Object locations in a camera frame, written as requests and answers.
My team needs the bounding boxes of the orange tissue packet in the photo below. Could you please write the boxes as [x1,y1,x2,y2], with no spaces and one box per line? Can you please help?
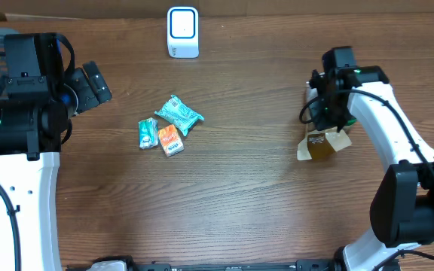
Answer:
[158,124,184,157]

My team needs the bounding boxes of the teal wet wipes pack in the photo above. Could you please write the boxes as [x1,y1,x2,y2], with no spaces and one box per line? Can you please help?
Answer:
[155,95,205,136]

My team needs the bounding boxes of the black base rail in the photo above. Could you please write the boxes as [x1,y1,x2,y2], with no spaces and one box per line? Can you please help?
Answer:
[63,255,346,271]

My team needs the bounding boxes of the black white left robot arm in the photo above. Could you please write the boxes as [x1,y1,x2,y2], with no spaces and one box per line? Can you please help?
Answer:
[0,33,112,270]

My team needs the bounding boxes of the brown bread snack bag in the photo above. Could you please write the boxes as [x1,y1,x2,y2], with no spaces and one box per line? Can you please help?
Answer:
[297,120,355,160]

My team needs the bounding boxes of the green lid white jar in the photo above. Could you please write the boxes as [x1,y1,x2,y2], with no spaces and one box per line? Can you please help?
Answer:
[345,117,356,126]

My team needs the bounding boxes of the white barcode scanner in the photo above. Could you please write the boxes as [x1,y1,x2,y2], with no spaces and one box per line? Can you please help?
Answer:
[167,6,200,59]

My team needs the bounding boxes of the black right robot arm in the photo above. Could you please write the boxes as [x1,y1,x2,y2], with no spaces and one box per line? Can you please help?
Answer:
[296,47,434,270]

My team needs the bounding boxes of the green blue tissue packet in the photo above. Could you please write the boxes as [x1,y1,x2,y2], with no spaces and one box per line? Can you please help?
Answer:
[138,117,159,149]

